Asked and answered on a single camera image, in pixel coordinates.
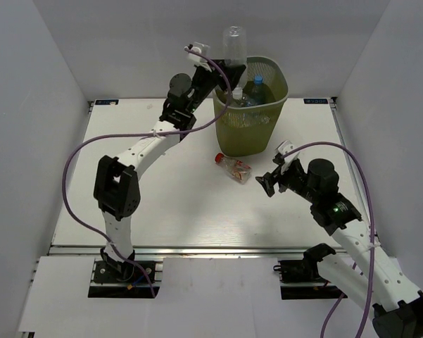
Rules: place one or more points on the green mesh waste bin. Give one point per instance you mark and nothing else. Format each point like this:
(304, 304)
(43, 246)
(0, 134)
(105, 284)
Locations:
(246, 141)

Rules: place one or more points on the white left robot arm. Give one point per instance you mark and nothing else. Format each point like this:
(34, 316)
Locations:
(116, 186)

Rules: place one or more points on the blue sticker right corner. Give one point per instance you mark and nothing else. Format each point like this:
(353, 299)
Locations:
(314, 101)

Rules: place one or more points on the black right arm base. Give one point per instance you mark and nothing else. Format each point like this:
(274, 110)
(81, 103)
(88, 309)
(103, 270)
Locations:
(297, 282)

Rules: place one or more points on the aluminium table edge rail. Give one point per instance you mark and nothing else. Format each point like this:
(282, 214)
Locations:
(182, 251)

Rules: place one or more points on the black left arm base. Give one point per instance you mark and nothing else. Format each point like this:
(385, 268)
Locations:
(107, 283)

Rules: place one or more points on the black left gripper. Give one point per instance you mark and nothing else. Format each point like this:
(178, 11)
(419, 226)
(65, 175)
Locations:
(233, 73)

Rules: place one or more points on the clear ribbed bottle blue cap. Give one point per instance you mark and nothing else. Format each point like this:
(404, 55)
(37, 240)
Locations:
(242, 101)

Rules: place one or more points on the blue sticker left corner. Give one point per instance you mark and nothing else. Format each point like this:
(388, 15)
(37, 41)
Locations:
(106, 102)

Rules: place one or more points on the clear square bottle yellow label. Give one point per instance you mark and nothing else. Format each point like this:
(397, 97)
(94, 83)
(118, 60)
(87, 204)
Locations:
(240, 119)

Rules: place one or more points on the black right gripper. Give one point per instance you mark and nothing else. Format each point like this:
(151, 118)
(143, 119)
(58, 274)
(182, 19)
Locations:
(267, 182)

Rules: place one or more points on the crushed bottle red label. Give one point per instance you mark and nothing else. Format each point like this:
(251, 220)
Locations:
(236, 169)

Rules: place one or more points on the blue sticker corner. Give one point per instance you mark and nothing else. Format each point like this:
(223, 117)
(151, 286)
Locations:
(106, 102)
(314, 101)

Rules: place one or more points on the clear bottle blue label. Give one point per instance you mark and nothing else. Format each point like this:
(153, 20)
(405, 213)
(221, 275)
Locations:
(257, 91)

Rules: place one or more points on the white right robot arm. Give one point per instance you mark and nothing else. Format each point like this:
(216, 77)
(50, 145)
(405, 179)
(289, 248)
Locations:
(391, 301)

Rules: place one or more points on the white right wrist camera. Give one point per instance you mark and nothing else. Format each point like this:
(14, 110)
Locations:
(283, 157)

